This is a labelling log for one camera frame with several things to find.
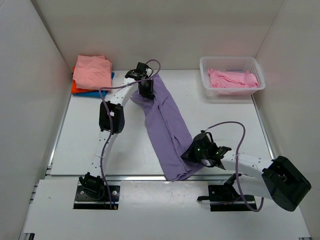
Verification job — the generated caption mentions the blue folded t-shirt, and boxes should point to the blue folded t-shirt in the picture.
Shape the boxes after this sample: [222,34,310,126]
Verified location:
[73,72,115,99]

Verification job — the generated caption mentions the purple t-shirt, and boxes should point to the purple t-shirt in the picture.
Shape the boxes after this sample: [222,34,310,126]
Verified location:
[131,74,203,182]

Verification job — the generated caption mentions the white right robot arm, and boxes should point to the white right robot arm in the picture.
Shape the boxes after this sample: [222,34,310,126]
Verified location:
[181,131,312,212]

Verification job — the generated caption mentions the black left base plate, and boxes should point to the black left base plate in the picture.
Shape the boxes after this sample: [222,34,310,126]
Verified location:
[73,182,121,211]

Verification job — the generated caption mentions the orange folded t-shirt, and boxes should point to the orange folded t-shirt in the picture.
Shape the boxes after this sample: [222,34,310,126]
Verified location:
[71,79,89,94]

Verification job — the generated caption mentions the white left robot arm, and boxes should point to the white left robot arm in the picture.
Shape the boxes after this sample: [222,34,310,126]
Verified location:
[79,62,154,203]

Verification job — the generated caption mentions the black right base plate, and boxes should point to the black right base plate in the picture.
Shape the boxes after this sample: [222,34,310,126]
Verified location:
[197,185,250,212]

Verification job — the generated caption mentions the pink t-shirt in basket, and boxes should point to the pink t-shirt in basket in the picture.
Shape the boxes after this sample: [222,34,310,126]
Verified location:
[207,68,259,89]

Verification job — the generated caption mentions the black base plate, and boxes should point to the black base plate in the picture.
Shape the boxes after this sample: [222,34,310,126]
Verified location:
[197,185,250,212]
[73,182,121,211]

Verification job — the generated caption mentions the white plastic basket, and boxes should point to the white plastic basket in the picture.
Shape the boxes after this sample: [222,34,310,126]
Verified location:
[199,56,266,98]

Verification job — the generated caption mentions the salmon pink folded t-shirt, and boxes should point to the salmon pink folded t-shirt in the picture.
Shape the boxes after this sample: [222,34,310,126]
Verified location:
[72,55,112,90]

